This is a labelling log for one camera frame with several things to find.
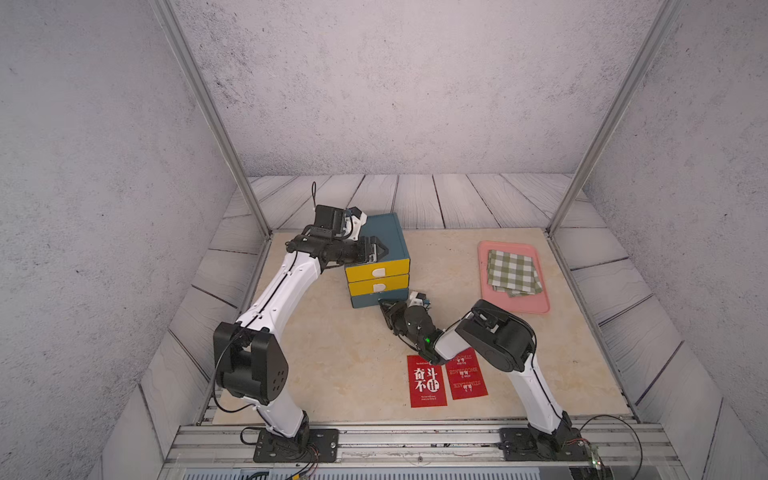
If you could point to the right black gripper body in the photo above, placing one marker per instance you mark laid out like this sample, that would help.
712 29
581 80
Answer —
400 321

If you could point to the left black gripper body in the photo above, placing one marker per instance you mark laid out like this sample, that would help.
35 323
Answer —
345 251

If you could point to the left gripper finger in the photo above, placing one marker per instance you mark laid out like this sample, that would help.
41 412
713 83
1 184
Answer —
366 250
381 250

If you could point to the teal bottom drawer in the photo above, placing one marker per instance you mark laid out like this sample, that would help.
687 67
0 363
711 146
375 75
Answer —
369 300

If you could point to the yellow drawer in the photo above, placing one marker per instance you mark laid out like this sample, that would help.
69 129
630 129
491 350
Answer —
370 271
379 285

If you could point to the red postcard white characters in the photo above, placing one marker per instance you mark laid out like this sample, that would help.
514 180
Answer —
426 383

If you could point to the red postcards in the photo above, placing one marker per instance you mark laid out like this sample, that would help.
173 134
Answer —
465 376

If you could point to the yellow top drawer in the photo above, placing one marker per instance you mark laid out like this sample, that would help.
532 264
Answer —
370 271

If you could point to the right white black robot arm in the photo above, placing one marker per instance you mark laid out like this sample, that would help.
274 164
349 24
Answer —
505 341

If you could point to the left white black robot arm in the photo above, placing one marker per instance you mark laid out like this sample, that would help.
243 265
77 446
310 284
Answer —
249 361

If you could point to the teal drawer cabinet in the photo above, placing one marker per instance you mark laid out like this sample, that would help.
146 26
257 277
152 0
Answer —
388 229

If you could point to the green checkered cloth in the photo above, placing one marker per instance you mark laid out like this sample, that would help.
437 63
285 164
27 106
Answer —
513 274

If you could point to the pink plastic tray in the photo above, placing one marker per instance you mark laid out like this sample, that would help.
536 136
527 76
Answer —
536 304

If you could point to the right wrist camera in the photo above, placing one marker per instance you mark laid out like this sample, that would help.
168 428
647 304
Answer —
418 299

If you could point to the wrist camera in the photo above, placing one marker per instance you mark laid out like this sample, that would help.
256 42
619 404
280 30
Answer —
354 220
418 299

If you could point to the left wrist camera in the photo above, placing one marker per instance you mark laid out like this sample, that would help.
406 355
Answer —
354 220

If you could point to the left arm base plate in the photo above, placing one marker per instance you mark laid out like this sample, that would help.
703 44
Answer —
308 446

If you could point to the aluminium front rail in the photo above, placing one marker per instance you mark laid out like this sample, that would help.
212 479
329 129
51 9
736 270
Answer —
453 443

